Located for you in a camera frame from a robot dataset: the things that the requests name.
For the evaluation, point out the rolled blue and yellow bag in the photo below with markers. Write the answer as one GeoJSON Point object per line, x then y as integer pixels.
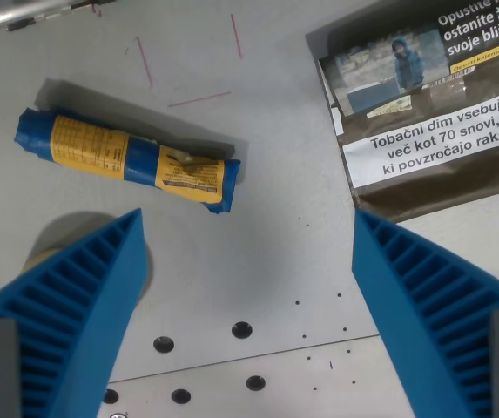
{"type": "Point", "coordinates": [136, 157]}

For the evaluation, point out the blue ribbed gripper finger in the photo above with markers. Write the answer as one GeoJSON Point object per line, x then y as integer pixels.
{"type": "Point", "coordinates": [419, 305]}
{"type": "Point", "coordinates": [79, 305]}

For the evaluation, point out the tobacco pouch with warning label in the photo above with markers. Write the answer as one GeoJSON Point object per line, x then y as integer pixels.
{"type": "Point", "coordinates": [432, 109]}

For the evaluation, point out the shiny metal cylinder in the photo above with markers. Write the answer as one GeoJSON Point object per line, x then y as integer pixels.
{"type": "Point", "coordinates": [9, 11]}

